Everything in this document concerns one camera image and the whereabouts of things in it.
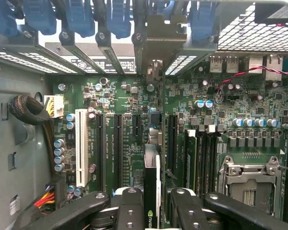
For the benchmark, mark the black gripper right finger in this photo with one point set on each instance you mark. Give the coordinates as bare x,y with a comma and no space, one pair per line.
189,213

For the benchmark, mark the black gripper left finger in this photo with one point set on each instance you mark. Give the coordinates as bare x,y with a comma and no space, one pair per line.
129,210

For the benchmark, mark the empty black RAM slot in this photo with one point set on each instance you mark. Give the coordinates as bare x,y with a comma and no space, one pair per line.
202,163
212,163

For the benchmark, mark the long black expansion slot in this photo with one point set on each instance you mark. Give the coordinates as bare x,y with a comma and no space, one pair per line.
172,148
100,153
118,153

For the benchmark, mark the metal CPU socket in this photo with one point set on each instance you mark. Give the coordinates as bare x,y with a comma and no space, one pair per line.
249,182

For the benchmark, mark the white expansion slot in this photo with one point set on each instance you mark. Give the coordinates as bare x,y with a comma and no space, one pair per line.
81,148

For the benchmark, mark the short black expansion slot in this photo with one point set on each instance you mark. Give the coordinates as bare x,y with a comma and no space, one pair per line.
136,125

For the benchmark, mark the green motherboard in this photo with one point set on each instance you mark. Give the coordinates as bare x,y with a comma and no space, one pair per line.
124,95

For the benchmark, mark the white power connector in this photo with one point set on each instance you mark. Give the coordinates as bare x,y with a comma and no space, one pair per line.
55,106

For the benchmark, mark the open black PC case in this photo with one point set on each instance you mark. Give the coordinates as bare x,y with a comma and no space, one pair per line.
14,143

